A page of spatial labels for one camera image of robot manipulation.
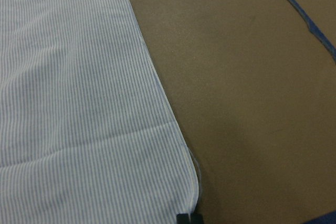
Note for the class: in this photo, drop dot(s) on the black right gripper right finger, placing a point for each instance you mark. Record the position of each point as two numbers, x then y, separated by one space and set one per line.
196 218

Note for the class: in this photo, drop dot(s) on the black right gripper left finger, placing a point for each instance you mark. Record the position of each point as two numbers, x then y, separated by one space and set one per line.
182 219

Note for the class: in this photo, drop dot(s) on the light blue striped shirt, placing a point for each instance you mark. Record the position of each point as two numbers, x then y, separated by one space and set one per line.
87 132

